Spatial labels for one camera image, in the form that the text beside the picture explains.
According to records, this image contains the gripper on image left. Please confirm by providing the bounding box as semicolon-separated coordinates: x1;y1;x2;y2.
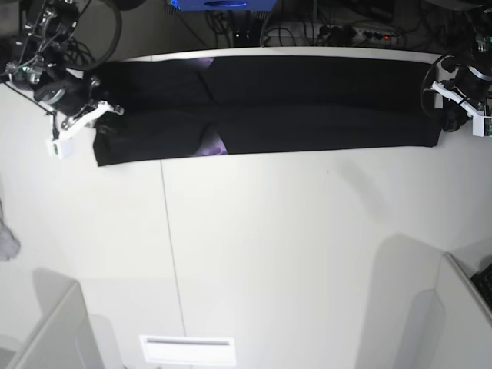
32;72;125;123

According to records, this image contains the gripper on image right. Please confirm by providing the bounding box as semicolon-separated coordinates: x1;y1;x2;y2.
422;65;491;131

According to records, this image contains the black T-shirt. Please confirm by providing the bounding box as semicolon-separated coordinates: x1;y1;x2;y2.
93;55;441;166

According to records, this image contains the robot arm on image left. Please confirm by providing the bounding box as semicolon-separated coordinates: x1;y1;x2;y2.
1;1;124;133

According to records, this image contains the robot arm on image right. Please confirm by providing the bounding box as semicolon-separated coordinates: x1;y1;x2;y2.
420;1;491;137

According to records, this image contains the blue device at top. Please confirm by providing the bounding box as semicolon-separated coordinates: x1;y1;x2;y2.
166;0;277;12

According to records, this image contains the white power strip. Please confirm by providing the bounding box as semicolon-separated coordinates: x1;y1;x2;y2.
317;23;398;46

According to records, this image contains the grey cloth at left edge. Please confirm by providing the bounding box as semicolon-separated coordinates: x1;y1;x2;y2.
0;204;21;261

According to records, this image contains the black keyboard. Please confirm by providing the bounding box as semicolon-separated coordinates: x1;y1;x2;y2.
471;264;492;309

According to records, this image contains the white partition lower right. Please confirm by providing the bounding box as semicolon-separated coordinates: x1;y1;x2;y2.
431;254;491;368

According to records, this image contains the white box lower left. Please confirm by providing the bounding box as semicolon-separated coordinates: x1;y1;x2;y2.
1;281;105;368

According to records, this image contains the white slotted tray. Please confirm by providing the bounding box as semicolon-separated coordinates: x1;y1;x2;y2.
140;335;237;367

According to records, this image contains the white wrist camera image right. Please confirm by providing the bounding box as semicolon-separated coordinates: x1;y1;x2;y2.
460;101;491;137

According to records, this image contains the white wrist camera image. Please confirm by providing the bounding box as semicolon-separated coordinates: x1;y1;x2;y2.
46;114;95;159
460;101;491;137

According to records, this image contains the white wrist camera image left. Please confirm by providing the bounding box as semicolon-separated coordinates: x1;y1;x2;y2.
46;114;95;159

